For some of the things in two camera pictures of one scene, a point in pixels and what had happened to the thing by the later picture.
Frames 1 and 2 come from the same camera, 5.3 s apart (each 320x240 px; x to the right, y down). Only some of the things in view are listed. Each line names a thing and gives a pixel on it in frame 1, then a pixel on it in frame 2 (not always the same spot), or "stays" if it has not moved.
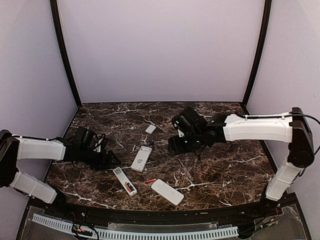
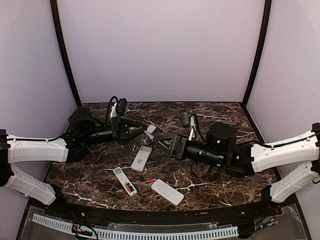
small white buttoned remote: (126, 183) stays
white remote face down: (168, 192) stays
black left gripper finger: (113, 159) → (132, 123)
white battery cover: (150, 129) stays
